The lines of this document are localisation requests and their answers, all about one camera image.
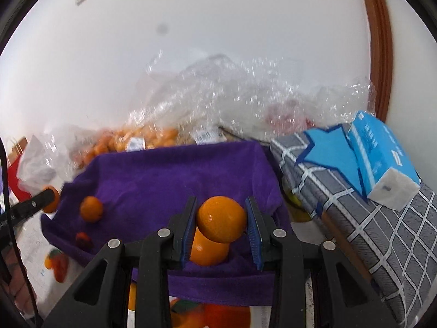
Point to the small red fruit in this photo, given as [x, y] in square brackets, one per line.
[83, 240]

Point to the clear plastic bag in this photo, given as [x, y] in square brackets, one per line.
[68, 140]

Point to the blue tissue pack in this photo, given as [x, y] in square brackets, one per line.
[375, 150]

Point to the white plastic bag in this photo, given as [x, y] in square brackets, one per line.
[32, 164]

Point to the clear bag of red fruit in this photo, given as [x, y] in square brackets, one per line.
[283, 116]

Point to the purple towel covered tray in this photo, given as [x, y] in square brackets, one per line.
[153, 184]

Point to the red paper bag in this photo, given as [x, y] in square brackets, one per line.
[12, 177]

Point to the orange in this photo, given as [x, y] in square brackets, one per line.
[208, 251]
[222, 218]
[91, 209]
[51, 206]

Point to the clear bag of oranges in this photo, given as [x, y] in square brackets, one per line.
[136, 138]

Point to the person's left hand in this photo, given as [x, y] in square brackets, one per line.
[20, 290]

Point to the fruit printed tablecloth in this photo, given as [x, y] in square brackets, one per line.
[30, 242]

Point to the brown wooden door frame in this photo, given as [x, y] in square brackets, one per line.
[377, 41]

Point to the large clear plastic wrap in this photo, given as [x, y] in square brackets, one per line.
[222, 85]

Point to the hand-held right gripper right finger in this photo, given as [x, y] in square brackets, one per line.
[254, 239]

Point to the grey checked folded cloth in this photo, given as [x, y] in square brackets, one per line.
[375, 232]

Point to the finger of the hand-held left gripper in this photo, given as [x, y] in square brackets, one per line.
[34, 205]

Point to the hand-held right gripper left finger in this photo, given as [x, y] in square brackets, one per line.
[187, 239]

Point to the wooden stick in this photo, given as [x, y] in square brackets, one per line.
[341, 242]

